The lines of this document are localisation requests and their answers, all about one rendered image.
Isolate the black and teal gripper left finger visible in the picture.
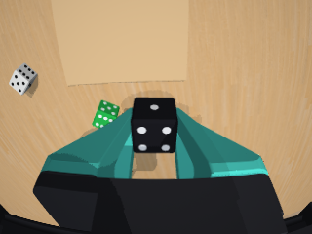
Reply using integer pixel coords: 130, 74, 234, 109
40, 108, 134, 179

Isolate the green die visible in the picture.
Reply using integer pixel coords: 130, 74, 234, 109
92, 100, 120, 128

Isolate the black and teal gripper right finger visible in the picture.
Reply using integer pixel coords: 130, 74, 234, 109
175, 108, 268, 179

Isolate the beige flat mat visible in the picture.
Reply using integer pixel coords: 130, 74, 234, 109
51, 0, 189, 86

